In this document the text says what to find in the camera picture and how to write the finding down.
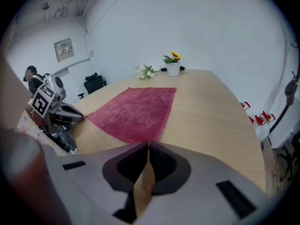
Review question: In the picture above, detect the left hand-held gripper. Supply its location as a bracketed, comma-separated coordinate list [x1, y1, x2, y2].
[31, 83, 84, 134]

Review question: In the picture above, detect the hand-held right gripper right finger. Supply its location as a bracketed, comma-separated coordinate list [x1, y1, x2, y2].
[140, 140, 268, 225]

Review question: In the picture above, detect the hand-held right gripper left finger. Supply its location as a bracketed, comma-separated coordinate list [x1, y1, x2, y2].
[41, 141, 150, 225]

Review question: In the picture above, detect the red towel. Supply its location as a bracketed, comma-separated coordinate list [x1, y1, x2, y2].
[86, 87, 177, 145]

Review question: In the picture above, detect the person's left forearm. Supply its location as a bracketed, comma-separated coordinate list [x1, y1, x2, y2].
[30, 108, 46, 127]

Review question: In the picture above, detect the white flower bunch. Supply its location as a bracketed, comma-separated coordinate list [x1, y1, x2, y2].
[133, 64, 160, 80]

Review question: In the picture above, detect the black and white office chair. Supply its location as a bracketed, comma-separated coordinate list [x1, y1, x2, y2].
[273, 130, 300, 182]

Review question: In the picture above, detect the black coat rack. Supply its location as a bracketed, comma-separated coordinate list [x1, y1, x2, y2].
[260, 40, 300, 154]

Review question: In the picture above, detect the sunflower in white pot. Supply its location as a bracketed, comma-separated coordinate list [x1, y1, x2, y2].
[162, 50, 186, 77]

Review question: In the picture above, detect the dark hanging bag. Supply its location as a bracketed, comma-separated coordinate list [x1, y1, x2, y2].
[285, 77, 298, 106]

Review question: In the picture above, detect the grey wall electrical panel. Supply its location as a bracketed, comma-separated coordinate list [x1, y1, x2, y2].
[54, 38, 75, 63]

